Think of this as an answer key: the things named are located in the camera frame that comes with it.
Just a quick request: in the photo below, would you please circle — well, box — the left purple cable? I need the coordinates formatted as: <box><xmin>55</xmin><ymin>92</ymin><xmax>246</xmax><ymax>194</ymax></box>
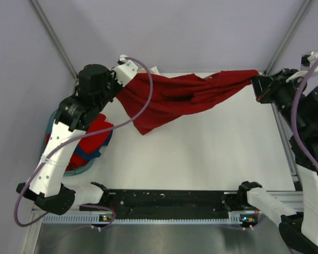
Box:
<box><xmin>13</xmin><ymin>57</ymin><xmax>153</xmax><ymax>231</ymax></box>

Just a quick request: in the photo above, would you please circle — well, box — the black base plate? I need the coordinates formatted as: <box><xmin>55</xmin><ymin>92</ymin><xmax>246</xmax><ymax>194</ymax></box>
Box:
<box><xmin>79</xmin><ymin>188</ymin><xmax>270</xmax><ymax>219</ymax></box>

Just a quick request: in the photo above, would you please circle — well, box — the bright red t shirt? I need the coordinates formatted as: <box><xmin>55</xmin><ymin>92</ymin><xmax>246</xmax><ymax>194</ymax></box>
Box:
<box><xmin>41</xmin><ymin>110</ymin><xmax>113</xmax><ymax>176</ymax></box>

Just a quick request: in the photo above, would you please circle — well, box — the teal plastic basket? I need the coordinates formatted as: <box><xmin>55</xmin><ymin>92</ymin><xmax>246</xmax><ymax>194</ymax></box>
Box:
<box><xmin>40</xmin><ymin>110</ymin><xmax>96</xmax><ymax>177</ymax></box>

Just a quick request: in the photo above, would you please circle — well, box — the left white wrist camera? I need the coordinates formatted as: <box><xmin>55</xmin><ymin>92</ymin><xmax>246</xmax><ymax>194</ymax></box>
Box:
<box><xmin>112</xmin><ymin>55</ymin><xmax>138</xmax><ymax>87</ymax></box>

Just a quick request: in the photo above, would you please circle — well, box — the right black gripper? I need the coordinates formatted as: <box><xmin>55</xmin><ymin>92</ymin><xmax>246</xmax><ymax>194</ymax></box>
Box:
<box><xmin>249</xmin><ymin>67</ymin><xmax>306</xmax><ymax>133</ymax></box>

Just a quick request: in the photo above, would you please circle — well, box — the right aluminium frame post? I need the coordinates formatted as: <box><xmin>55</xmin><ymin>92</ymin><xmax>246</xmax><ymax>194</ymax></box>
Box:
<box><xmin>263</xmin><ymin>0</ymin><xmax>313</xmax><ymax>74</ymax></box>

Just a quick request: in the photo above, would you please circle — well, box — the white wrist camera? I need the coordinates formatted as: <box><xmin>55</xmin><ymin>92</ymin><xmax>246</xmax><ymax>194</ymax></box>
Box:
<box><xmin>112</xmin><ymin>55</ymin><xmax>138</xmax><ymax>87</ymax></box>
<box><xmin>286</xmin><ymin>51</ymin><xmax>318</xmax><ymax>83</ymax></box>

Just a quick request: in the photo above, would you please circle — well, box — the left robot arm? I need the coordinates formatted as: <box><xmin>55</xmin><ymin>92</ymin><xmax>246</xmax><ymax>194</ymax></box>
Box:
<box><xmin>17</xmin><ymin>63</ymin><xmax>137</xmax><ymax>215</ymax></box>

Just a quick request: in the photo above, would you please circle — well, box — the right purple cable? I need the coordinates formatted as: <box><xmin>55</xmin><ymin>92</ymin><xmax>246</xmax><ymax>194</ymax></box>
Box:
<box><xmin>254</xmin><ymin>47</ymin><xmax>318</xmax><ymax>254</ymax></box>

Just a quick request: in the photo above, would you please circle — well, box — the front aluminium rail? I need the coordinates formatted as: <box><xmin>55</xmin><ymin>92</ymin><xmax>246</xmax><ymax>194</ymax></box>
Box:
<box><xmin>31</xmin><ymin>192</ymin><xmax>318</xmax><ymax>214</ymax></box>

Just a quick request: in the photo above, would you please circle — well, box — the grey slotted cable duct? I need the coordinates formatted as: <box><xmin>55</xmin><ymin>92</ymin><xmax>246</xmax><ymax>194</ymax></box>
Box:
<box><xmin>42</xmin><ymin>213</ymin><xmax>258</xmax><ymax>225</ymax></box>

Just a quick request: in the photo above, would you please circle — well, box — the left aluminium frame post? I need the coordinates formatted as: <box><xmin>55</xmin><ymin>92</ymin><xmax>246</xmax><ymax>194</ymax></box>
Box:
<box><xmin>28</xmin><ymin>0</ymin><xmax>77</xmax><ymax>80</ymax></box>

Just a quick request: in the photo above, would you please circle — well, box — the aluminium frame post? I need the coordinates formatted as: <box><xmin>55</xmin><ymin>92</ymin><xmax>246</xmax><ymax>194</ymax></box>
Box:
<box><xmin>28</xmin><ymin>0</ymin><xmax>77</xmax><ymax>80</ymax></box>
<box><xmin>263</xmin><ymin>0</ymin><xmax>313</xmax><ymax>74</ymax></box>

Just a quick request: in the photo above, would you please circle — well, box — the purple cable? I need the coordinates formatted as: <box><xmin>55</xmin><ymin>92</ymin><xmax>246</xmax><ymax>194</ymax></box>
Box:
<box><xmin>13</xmin><ymin>57</ymin><xmax>153</xmax><ymax>231</ymax></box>
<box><xmin>254</xmin><ymin>47</ymin><xmax>318</xmax><ymax>254</ymax></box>

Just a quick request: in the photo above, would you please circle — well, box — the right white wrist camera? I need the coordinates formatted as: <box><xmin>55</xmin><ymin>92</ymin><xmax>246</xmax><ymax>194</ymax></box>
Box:
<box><xmin>286</xmin><ymin>51</ymin><xmax>318</xmax><ymax>83</ymax></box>

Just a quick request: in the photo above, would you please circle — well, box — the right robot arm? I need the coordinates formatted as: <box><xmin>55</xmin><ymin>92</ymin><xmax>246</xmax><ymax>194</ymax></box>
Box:
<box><xmin>236</xmin><ymin>86</ymin><xmax>318</xmax><ymax>253</ymax></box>

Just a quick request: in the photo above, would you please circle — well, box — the dark red t shirt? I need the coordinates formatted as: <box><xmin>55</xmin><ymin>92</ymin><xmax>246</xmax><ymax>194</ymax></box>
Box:
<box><xmin>117</xmin><ymin>70</ymin><xmax>259</xmax><ymax>135</ymax></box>

